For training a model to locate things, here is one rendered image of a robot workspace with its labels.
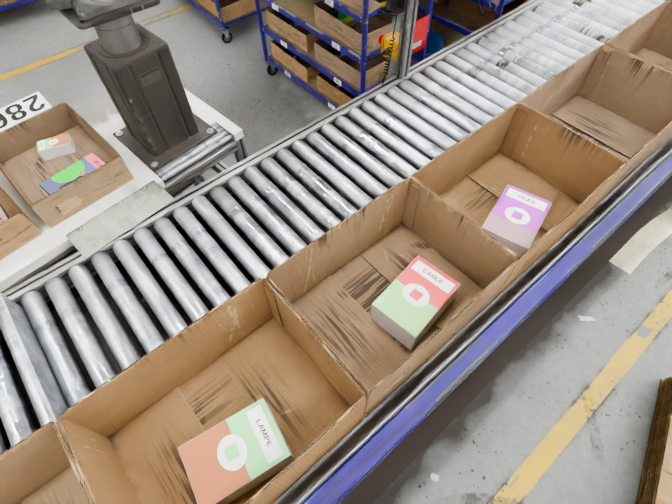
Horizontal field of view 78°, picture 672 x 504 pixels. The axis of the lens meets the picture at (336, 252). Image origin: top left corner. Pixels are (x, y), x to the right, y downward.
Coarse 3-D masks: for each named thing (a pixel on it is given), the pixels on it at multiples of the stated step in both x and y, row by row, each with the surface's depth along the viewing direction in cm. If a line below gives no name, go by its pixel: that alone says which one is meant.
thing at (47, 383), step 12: (12, 312) 104; (24, 312) 112; (12, 324) 101; (24, 324) 106; (24, 336) 101; (24, 348) 97; (36, 348) 103; (36, 360) 99; (36, 372) 94; (48, 372) 100; (48, 384) 96; (48, 396) 92; (60, 396) 98; (48, 408) 89; (60, 408) 93
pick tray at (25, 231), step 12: (0, 192) 132; (12, 204) 117; (12, 216) 114; (24, 216) 116; (0, 228) 113; (12, 228) 115; (24, 228) 118; (36, 228) 121; (0, 240) 115; (12, 240) 117; (24, 240) 120; (0, 252) 117; (12, 252) 119
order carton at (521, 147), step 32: (480, 128) 101; (512, 128) 111; (544, 128) 104; (448, 160) 100; (480, 160) 114; (512, 160) 117; (544, 160) 109; (576, 160) 102; (608, 160) 96; (448, 192) 111; (480, 192) 111; (544, 192) 110; (576, 192) 107; (480, 224) 104; (544, 224) 104
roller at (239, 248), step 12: (192, 204) 130; (204, 204) 128; (204, 216) 127; (216, 216) 126; (216, 228) 124; (228, 228) 123; (228, 240) 121; (240, 240) 121; (240, 252) 118; (252, 252) 119; (252, 264) 116; (264, 264) 117; (252, 276) 116; (264, 276) 113
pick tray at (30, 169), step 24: (48, 120) 142; (72, 120) 147; (0, 144) 135; (24, 144) 141; (96, 144) 143; (0, 168) 124; (24, 168) 137; (48, 168) 137; (120, 168) 129; (24, 192) 131; (72, 192) 122; (96, 192) 128; (48, 216) 121
